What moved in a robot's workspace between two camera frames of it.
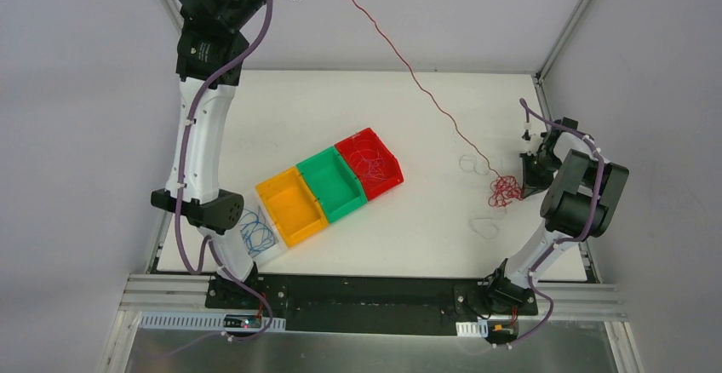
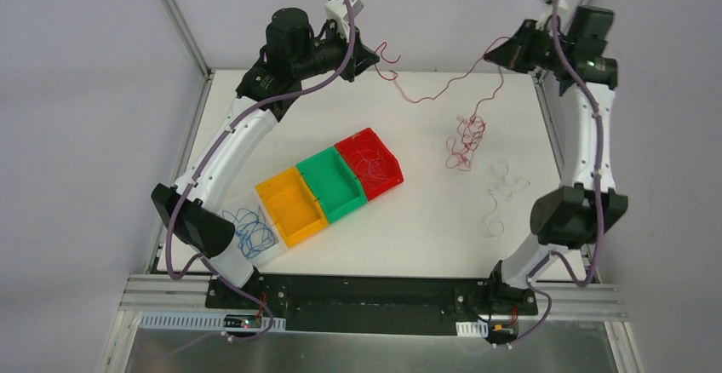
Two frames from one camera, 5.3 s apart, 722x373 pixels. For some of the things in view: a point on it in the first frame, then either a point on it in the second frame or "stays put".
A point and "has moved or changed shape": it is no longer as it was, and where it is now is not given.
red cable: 503,190 has moved or changed shape
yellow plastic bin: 292,206 stays put
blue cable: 257,235 stays put
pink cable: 367,160 stays put
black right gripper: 533,167 -> 524,47
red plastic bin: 375,167 stays put
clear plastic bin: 260,232 stays put
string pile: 504,188 -> 447,83
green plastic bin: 335,186 stays put
